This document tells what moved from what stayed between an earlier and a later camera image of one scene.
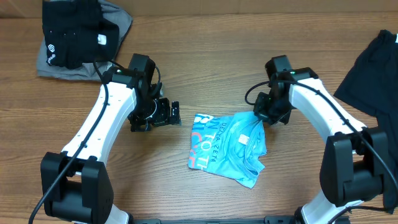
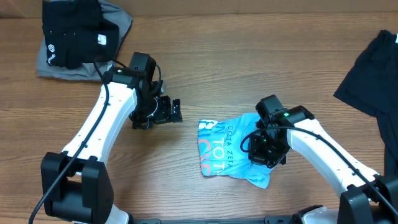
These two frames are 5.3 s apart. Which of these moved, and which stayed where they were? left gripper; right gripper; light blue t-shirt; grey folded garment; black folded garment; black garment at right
Moved: light blue t-shirt; right gripper
Stayed: black folded garment; black garment at right; left gripper; grey folded garment
